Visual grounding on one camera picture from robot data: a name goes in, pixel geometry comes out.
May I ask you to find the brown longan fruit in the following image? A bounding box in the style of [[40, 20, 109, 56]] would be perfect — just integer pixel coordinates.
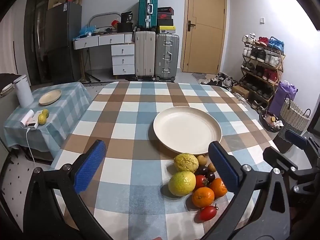
[[208, 163, 216, 173], [197, 155, 207, 166]]

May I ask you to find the dark purple plum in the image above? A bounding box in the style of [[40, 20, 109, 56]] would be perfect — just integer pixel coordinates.
[[205, 171, 215, 183], [195, 166, 208, 176]]

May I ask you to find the large orange mandarin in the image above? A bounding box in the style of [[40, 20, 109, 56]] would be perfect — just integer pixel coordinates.
[[209, 178, 228, 199]]

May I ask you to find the red tomato with stem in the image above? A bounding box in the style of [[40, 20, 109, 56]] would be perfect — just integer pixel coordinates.
[[195, 174, 209, 189]]

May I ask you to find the wrinkled yellow guava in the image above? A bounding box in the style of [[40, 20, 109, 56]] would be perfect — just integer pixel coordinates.
[[174, 153, 199, 173]]

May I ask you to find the oblong red tomato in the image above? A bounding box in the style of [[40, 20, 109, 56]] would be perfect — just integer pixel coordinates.
[[199, 205, 219, 222]]

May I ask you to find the smooth yellow guava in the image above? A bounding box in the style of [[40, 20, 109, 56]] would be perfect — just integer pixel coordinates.
[[168, 171, 196, 197]]

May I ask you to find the woven basket bag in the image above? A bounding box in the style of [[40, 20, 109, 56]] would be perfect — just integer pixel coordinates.
[[280, 94, 311, 132]]

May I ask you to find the black storage basket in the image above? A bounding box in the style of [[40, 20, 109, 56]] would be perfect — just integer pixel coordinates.
[[259, 111, 284, 133]]

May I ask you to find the checkered tablecloth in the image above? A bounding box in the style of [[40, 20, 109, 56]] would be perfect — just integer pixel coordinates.
[[52, 82, 273, 239]]

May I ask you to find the purple bag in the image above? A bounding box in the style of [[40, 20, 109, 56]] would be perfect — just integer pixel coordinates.
[[268, 80, 298, 117]]

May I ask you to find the large cream plate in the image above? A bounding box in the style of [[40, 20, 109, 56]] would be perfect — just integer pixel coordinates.
[[153, 106, 222, 155]]

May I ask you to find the small checkered side table cloth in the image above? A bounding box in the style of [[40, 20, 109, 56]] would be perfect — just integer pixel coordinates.
[[3, 82, 92, 157]]

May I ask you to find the small green lemon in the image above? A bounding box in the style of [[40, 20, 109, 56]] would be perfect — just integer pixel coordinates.
[[42, 109, 49, 117], [37, 113, 47, 125]]

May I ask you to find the white handheld device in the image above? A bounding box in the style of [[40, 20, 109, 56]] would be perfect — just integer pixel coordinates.
[[20, 109, 42, 131]]

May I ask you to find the small beige plate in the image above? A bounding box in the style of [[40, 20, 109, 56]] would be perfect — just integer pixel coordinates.
[[39, 89, 62, 106]]

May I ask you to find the wooden shoe rack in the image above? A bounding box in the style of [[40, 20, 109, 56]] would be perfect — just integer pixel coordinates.
[[239, 33, 285, 111]]

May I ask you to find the white drawer cabinet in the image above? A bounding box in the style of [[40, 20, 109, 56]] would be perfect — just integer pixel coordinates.
[[111, 43, 135, 75]]

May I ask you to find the silver suitcase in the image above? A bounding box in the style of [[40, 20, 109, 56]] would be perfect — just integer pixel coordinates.
[[155, 34, 180, 82]]

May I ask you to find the white desk with drawers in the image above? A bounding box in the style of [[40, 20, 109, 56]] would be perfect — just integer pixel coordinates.
[[73, 33, 133, 50]]

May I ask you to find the black refrigerator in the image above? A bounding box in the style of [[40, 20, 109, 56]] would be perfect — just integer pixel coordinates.
[[24, 1, 82, 85]]

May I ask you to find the beige suitcase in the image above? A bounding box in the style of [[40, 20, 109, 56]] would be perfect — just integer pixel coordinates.
[[135, 31, 156, 77]]

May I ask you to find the wooden door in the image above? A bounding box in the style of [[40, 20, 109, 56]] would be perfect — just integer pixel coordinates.
[[181, 0, 227, 74]]

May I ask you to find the stack of shoe boxes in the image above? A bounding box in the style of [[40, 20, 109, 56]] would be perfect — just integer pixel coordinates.
[[157, 7, 176, 34]]

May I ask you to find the teal suitcase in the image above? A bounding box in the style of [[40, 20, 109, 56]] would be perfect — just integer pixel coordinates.
[[138, 0, 158, 29]]

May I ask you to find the white charging cable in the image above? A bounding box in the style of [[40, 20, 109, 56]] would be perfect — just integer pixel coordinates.
[[24, 127, 36, 163]]

